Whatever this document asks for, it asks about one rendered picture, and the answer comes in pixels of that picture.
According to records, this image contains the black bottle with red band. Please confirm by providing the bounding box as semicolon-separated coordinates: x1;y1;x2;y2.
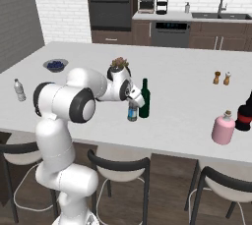
234;90;252;133

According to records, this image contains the built-in wall oven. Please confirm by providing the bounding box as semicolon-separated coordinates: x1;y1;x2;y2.
87;0;134;33

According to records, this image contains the black wire stand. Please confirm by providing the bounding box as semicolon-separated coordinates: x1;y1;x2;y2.
155;0;170;16

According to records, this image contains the dark green glass bottle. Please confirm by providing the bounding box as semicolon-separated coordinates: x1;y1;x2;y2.
138;78;152;119

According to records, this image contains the pink jug with cork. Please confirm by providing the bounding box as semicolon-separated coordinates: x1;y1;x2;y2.
211;109;237;146

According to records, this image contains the clear plastic water bottle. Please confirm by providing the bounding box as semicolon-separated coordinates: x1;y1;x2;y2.
13;78;28;103

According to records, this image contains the metal sink tap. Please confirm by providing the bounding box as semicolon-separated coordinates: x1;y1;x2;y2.
218;0;228;16

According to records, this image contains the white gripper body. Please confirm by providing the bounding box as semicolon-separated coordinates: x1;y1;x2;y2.
128;91;147;109

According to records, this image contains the brown base cupboards run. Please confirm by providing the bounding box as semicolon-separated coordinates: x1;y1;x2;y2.
91;19;252;53

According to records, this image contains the small potted plant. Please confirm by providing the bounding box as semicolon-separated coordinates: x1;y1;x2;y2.
109;56;131;74

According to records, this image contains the black stool with cream seat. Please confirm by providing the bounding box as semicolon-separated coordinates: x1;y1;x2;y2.
183;162;252;225
87;143;153;225
0;141;61;224

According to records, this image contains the brown salt shaker white top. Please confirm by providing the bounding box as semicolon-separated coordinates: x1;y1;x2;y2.
222;71;232;86

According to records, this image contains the dark kitchen sink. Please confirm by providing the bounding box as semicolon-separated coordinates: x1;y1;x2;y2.
191;12;252;21

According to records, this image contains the silver coffee machine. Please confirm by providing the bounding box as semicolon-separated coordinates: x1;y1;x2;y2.
137;0;157;15

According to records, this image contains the brown pepper shaker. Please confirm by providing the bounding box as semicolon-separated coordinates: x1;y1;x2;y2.
213;70;221;85

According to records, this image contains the grey dishwasher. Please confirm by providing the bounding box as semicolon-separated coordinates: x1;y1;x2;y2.
151;21;192;49

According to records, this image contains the small clear plastic bottle blue label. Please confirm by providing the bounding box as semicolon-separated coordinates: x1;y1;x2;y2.
127;100;139;123

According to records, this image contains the grey bowl of blueberries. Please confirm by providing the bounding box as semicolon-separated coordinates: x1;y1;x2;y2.
42;58;70;74

